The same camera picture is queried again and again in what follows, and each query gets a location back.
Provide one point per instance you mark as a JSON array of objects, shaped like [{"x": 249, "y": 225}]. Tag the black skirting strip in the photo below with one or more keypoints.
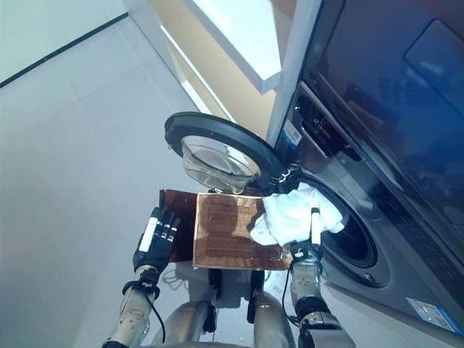
[{"x": 61, "y": 47}]

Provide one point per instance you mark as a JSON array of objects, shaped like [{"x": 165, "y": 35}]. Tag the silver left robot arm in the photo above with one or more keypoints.
[{"x": 134, "y": 311}]

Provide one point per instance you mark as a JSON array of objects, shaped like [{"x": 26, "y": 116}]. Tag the blue white label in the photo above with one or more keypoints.
[{"x": 429, "y": 311}]

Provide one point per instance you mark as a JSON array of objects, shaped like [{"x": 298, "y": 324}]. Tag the person's beige trouser leg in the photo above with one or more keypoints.
[{"x": 188, "y": 322}]

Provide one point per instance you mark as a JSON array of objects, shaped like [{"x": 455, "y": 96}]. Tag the blue QR code sticker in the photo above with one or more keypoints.
[{"x": 291, "y": 132}]

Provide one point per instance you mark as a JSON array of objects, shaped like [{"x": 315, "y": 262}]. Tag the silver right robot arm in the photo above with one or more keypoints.
[{"x": 308, "y": 282}]

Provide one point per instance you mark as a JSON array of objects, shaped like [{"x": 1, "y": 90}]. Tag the wicker laundry basket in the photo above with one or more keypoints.
[{"x": 232, "y": 232}]

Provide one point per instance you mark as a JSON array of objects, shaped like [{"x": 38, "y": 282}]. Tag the blue washer control panel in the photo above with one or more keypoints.
[{"x": 319, "y": 123}]

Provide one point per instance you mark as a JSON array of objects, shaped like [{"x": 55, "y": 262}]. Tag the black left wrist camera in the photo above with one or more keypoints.
[{"x": 143, "y": 286}]

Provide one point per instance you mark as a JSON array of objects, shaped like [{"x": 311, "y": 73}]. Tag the white countertop cabinet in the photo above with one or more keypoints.
[{"x": 224, "y": 43}]

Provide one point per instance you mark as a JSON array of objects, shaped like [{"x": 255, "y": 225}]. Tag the round washing machine door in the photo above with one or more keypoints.
[{"x": 224, "y": 127}]

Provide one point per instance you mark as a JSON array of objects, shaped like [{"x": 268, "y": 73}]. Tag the white garment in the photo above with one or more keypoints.
[{"x": 290, "y": 217}]

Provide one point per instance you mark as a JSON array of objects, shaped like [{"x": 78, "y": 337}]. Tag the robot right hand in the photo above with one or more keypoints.
[{"x": 314, "y": 224}]

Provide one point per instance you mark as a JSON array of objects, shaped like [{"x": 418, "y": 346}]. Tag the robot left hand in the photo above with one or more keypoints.
[{"x": 156, "y": 246}]

